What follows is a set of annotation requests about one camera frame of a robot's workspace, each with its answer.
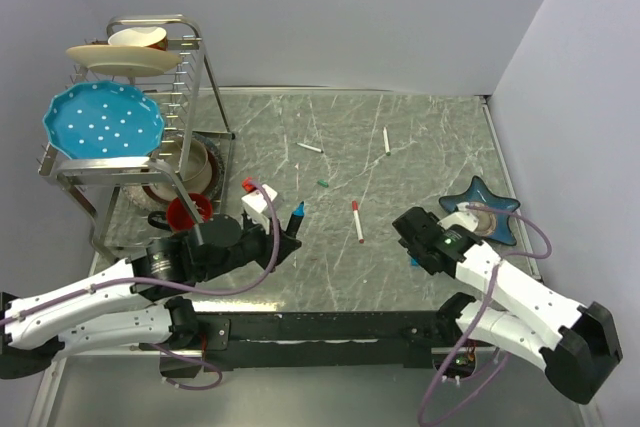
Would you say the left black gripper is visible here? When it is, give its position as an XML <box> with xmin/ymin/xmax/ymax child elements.
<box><xmin>199</xmin><ymin>212</ymin><xmax>302</xmax><ymax>282</ymax></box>

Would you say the black marker blue tip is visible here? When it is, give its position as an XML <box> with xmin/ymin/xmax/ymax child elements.
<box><xmin>285</xmin><ymin>201</ymin><xmax>305</xmax><ymax>238</ymax></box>

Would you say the white pen red tip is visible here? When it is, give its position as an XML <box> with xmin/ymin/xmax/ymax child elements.
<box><xmin>352</xmin><ymin>207</ymin><xmax>365</xmax><ymax>244</ymax></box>

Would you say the white pen green tip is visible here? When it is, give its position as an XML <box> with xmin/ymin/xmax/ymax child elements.
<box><xmin>382</xmin><ymin>126</ymin><xmax>391</xmax><ymax>156</ymax></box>

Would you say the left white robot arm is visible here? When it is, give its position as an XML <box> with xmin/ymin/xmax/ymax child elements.
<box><xmin>1</xmin><ymin>213</ymin><xmax>304</xmax><ymax>380</ymax></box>

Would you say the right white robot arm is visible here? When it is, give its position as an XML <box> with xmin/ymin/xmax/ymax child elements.
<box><xmin>393</xmin><ymin>207</ymin><xmax>623</xmax><ymax>405</ymax></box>

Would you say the white pen black tip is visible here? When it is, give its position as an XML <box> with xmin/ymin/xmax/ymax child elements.
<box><xmin>296</xmin><ymin>142</ymin><xmax>324</xmax><ymax>154</ymax></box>

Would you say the blue star-shaped dish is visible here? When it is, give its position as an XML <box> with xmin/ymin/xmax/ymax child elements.
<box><xmin>438</xmin><ymin>175</ymin><xmax>521</xmax><ymax>247</ymax></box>

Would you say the red mug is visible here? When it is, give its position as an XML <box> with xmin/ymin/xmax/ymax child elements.
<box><xmin>147</xmin><ymin>193</ymin><xmax>213</xmax><ymax>232</ymax></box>

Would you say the cream deep bowl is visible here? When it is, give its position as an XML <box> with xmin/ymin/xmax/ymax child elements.
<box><xmin>149</xmin><ymin>137</ymin><xmax>213</xmax><ymax>202</ymax></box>

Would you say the metal dish rack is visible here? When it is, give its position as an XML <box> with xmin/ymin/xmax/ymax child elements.
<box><xmin>39</xmin><ymin>14</ymin><xmax>235</xmax><ymax>263</ymax></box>

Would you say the patterned rim plate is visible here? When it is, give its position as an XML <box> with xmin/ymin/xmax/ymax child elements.
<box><xmin>122</xmin><ymin>133</ymin><xmax>225</xmax><ymax>212</ymax></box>

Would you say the blue polka dot plate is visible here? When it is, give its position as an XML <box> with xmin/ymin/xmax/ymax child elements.
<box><xmin>43</xmin><ymin>80</ymin><xmax>165</xmax><ymax>160</ymax></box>

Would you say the white and red bowl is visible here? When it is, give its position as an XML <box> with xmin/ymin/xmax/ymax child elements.
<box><xmin>107</xmin><ymin>27</ymin><xmax>168</xmax><ymax>51</ymax></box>

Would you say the cream flat plate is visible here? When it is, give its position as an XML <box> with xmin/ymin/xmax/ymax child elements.
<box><xmin>66</xmin><ymin>44</ymin><xmax>182</xmax><ymax>77</ymax></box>

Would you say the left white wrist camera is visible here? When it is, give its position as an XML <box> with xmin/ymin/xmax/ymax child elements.
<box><xmin>241</xmin><ymin>177</ymin><xmax>282</xmax><ymax>231</ymax></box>

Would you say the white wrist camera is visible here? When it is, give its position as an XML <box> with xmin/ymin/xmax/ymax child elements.
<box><xmin>438</xmin><ymin>202</ymin><xmax>480</xmax><ymax>233</ymax></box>
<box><xmin>241</xmin><ymin>177</ymin><xmax>282</xmax><ymax>231</ymax></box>

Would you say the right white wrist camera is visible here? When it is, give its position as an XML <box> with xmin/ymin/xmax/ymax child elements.
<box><xmin>438</xmin><ymin>202</ymin><xmax>480</xmax><ymax>233</ymax></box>

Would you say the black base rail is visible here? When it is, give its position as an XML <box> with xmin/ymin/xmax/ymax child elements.
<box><xmin>163</xmin><ymin>311</ymin><xmax>461</xmax><ymax>371</ymax></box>

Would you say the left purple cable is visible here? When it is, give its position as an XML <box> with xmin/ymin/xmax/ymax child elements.
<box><xmin>0</xmin><ymin>177</ymin><xmax>281</xmax><ymax>392</ymax></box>

